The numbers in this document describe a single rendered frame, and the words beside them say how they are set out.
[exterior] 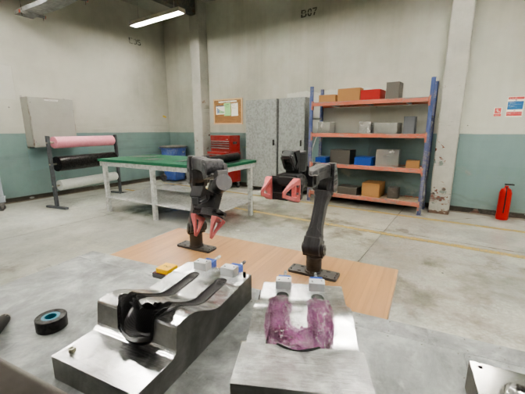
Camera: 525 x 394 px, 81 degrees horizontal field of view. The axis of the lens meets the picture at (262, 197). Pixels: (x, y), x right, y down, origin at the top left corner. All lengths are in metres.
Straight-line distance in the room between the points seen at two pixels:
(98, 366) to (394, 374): 0.67
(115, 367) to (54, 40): 7.55
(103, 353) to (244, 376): 0.36
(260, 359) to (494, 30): 5.95
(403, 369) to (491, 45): 5.65
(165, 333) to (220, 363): 0.16
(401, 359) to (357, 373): 0.26
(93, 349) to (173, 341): 0.20
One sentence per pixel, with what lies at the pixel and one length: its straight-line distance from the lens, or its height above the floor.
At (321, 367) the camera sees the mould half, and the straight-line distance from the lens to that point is 0.70.
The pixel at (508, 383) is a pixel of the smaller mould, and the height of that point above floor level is 0.87.
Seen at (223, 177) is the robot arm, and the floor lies 1.21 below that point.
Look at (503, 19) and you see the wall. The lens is 6.28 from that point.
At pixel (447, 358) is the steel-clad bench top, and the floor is 0.80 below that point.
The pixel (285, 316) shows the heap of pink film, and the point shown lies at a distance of 0.84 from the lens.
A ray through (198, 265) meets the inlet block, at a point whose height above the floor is 0.91.
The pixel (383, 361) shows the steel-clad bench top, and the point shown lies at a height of 0.80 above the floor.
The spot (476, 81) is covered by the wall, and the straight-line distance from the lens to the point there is 6.12.
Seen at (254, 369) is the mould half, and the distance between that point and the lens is 0.69.
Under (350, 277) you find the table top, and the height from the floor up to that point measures 0.80.
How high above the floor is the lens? 1.36
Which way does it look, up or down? 12 degrees down
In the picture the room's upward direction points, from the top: straight up
